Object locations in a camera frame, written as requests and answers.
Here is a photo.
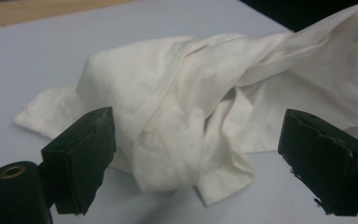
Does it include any white baby romper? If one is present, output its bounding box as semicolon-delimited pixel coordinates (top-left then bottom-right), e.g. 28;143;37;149
12;0;358;207

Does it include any pale blue table mat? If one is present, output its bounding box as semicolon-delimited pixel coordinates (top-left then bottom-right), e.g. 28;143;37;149
0;0;358;224

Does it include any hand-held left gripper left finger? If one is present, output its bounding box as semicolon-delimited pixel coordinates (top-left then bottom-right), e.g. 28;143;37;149
40;105;117;217

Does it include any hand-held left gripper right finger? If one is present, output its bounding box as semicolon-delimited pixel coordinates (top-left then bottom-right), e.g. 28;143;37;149
277;108;358;217

